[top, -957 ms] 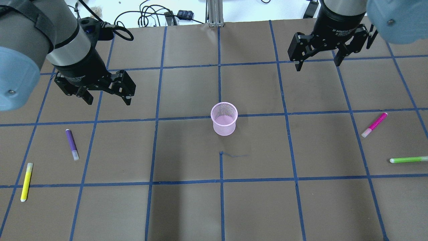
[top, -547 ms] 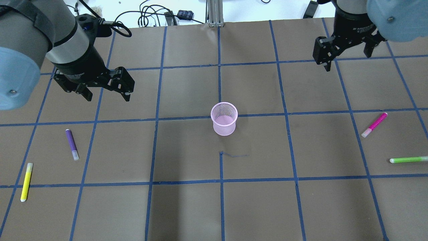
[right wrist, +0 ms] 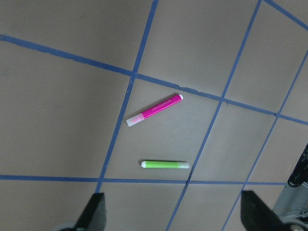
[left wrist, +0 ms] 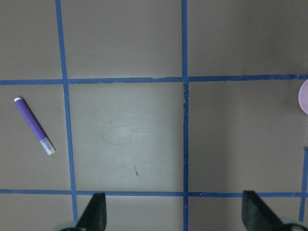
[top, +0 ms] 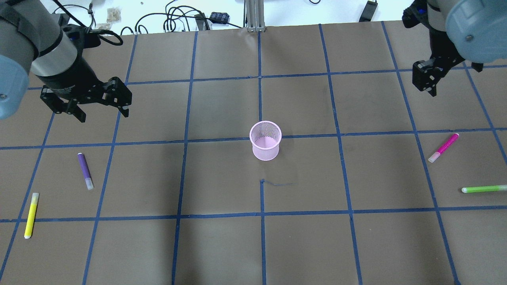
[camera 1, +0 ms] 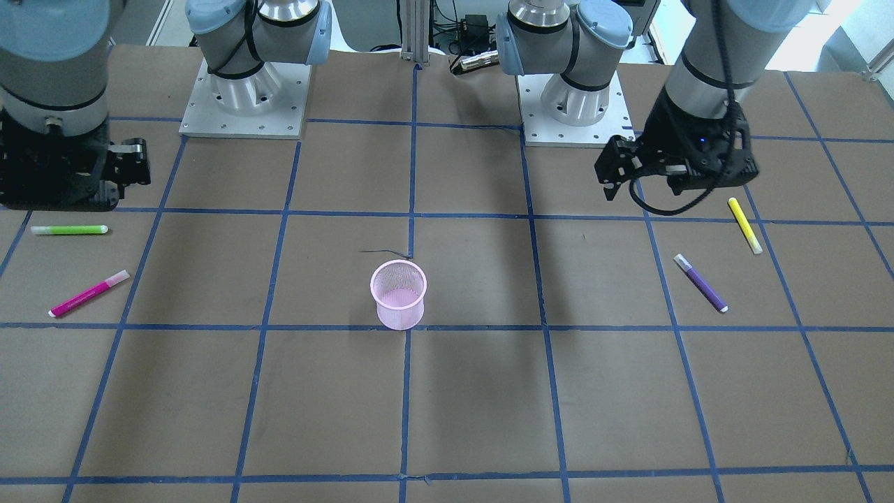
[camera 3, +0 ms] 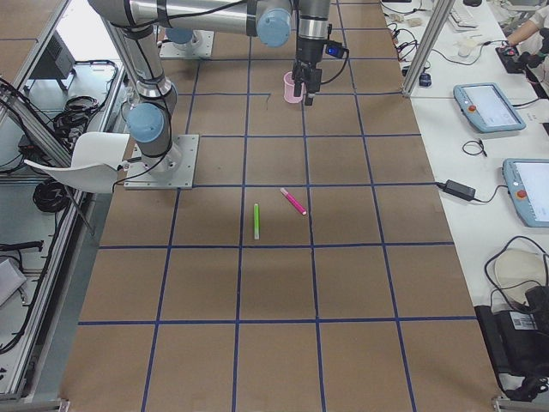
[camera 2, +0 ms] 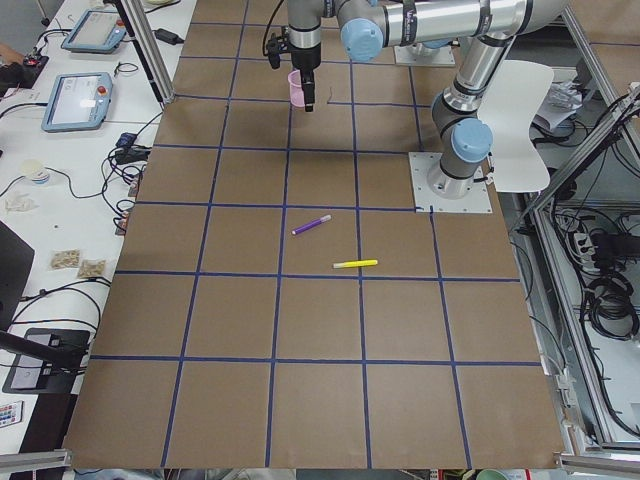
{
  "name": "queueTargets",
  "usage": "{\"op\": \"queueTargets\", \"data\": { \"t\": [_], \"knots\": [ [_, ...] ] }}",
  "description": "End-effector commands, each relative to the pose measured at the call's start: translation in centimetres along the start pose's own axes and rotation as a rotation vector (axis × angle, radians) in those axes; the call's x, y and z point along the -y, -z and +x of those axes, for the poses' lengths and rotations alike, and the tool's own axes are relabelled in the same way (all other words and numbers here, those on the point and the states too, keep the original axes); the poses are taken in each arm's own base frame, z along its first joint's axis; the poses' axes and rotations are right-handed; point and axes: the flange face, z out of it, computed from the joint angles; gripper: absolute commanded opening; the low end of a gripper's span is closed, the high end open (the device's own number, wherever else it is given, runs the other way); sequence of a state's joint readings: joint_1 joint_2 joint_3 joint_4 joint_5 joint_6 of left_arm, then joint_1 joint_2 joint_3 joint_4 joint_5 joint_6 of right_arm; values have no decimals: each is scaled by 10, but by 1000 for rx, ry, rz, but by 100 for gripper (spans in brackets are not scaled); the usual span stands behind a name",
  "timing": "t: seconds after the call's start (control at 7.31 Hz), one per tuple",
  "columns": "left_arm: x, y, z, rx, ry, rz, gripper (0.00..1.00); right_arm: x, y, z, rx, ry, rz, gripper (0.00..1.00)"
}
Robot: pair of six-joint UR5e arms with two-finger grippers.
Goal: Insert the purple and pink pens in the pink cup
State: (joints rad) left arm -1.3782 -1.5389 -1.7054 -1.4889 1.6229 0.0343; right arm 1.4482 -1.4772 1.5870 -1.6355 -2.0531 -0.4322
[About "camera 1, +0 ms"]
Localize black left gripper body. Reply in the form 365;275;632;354
634;90;759;195

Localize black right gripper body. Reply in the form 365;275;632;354
1;112;120;212

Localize pink highlighter pen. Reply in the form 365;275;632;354
47;270;131;319

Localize purple highlighter pen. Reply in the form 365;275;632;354
673;254;729;313

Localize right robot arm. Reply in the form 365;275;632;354
1;1;333;212

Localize pink mesh cup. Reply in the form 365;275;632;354
369;260;427;331

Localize green highlighter pen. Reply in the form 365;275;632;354
31;225;109;235

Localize yellow highlighter pen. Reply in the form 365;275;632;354
727;197;763;255

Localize silver connector plug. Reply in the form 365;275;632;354
450;49;500;75

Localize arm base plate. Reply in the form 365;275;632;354
179;61;313;140
516;74;635;147

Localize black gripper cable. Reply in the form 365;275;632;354
629;0;745;216

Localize aluminium frame post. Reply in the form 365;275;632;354
398;0;432;69

